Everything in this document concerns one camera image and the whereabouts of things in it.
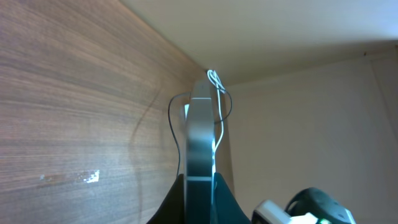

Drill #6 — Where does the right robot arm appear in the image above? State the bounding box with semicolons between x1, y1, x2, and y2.
284;187;356;224

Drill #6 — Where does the blue Galaxy smartphone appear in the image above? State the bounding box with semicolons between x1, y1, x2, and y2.
184;80;215;223

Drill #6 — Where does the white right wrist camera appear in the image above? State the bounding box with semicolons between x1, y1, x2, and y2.
251;200;318;224

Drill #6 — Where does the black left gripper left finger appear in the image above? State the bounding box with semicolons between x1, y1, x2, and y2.
147;174;185;224

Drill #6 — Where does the white power strip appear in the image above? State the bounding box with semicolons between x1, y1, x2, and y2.
181;104;190;122

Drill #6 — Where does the white power strip cord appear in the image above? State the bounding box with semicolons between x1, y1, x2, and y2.
206;69;227;155

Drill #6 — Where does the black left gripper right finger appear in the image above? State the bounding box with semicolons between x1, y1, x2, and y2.
214;172;251;224

